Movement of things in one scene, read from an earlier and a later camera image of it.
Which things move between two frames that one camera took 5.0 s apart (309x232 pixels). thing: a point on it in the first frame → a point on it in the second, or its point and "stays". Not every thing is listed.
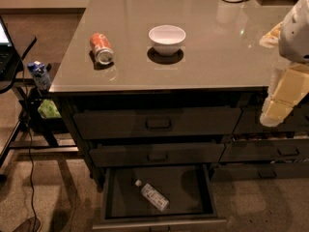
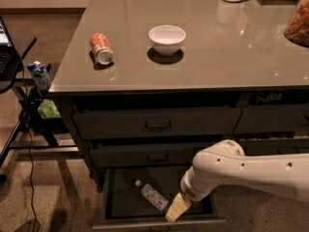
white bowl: (166, 39) stays
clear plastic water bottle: (153, 194) stays
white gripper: (295, 38) → (189, 189)
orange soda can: (101, 47) stays
